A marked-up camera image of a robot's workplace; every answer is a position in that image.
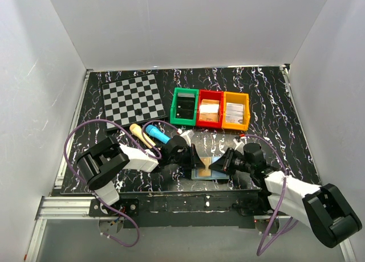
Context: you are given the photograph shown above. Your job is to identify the black front base bar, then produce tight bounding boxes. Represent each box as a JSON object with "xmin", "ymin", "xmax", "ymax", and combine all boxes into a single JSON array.
[{"xmin": 88, "ymin": 189, "xmax": 289, "ymax": 228}]

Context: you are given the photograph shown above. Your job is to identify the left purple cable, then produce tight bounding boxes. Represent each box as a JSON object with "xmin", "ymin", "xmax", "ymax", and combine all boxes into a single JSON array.
[{"xmin": 64, "ymin": 119, "xmax": 183, "ymax": 248}]

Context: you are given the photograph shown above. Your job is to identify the red plastic bin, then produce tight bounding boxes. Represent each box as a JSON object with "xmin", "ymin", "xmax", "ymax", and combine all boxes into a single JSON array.
[{"xmin": 196, "ymin": 89, "xmax": 224, "ymax": 129}]

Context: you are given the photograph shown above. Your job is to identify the black cards in green bin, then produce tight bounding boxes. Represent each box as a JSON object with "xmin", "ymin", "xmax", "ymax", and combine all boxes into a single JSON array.
[{"xmin": 176, "ymin": 93, "xmax": 196, "ymax": 120}]

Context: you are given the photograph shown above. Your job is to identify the brown cards in red bin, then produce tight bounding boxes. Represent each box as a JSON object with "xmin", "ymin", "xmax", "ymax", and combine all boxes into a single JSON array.
[{"xmin": 199, "ymin": 99, "xmax": 220, "ymax": 122}]

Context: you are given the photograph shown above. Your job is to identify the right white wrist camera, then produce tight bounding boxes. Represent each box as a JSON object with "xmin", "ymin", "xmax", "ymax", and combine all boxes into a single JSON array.
[{"xmin": 233, "ymin": 138, "xmax": 245, "ymax": 152}]

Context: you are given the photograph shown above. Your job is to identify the grey-green card holder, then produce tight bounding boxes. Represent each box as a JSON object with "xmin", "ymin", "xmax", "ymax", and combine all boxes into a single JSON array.
[{"xmin": 191, "ymin": 157, "xmax": 230, "ymax": 181}]

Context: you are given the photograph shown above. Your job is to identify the white cards in orange bin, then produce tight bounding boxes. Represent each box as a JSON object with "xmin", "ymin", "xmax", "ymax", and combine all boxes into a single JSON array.
[{"xmin": 225, "ymin": 111, "xmax": 245, "ymax": 124}]

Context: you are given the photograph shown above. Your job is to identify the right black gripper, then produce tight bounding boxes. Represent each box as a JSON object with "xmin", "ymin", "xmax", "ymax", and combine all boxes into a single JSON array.
[{"xmin": 208, "ymin": 147, "xmax": 254, "ymax": 175}]

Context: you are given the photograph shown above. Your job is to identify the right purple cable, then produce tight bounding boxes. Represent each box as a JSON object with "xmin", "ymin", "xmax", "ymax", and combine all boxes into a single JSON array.
[{"xmin": 239, "ymin": 134, "xmax": 299, "ymax": 257}]

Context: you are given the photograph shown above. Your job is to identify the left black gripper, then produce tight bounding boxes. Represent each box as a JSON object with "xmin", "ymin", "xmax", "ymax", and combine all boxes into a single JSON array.
[{"xmin": 169, "ymin": 144, "xmax": 205, "ymax": 170}]

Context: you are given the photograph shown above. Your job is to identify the green plastic bin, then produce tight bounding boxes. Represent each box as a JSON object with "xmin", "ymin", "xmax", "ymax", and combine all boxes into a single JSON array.
[{"xmin": 170, "ymin": 88, "xmax": 199, "ymax": 126}]

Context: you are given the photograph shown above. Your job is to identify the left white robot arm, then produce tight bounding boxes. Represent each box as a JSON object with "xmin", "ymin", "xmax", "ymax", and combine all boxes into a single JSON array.
[{"xmin": 76, "ymin": 136, "xmax": 205, "ymax": 216}]

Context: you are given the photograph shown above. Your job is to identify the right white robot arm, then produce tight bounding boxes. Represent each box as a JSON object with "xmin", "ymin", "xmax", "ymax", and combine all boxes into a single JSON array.
[{"xmin": 209, "ymin": 143, "xmax": 362, "ymax": 248}]

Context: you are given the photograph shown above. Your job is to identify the silver grey credit card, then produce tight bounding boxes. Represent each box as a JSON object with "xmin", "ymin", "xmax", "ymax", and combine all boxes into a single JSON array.
[{"xmin": 226, "ymin": 103, "xmax": 245, "ymax": 113}]

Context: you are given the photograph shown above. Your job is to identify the orange plastic bin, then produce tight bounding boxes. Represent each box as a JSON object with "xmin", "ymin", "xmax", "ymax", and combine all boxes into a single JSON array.
[{"xmin": 222, "ymin": 92, "xmax": 250, "ymax": 132}]

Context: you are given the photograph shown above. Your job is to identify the cream wooden handle tool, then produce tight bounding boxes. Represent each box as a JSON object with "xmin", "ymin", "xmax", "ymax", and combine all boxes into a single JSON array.
[{"xmin": 129, "ymin": 124, "xmax": 156, "ymax": 149}]

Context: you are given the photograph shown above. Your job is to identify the blue plastic marker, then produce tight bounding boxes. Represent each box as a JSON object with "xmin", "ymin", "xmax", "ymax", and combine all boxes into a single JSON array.
[{"xmin": 145, "ymin": 125, "xmax": 170, "ymax": 144}]

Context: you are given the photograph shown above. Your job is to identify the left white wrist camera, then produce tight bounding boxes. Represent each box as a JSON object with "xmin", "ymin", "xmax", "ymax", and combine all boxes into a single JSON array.
[{"xmin": 177, "ymin": 129, "xmax": 194, "ymax": 146}]

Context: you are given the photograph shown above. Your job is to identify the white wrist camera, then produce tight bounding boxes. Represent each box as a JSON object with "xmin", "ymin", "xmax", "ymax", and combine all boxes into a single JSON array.
[
  {"xmin": 233, "ymin": 138, "xmax": 245, "ymax": 152},
  {"xmin": 177, "ymin": 129, "xmax": 194, "ymax": 146}
]

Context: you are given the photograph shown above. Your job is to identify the purple cable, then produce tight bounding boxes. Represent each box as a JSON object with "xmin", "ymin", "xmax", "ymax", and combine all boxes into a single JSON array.
[
  {"xmin": 64, "ymin": 119, "xmax": 183, "ymax": 248},
  {"xmin": 239, "ymin": 134, "xmax": 299, "ymax": 257}
]

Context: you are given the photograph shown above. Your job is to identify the black grey chessboard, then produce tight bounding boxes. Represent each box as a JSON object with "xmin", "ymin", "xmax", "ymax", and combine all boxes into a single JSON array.
[{"xmin": 102, "ymin": 74, "xmax": 167, "ymax": 127}]

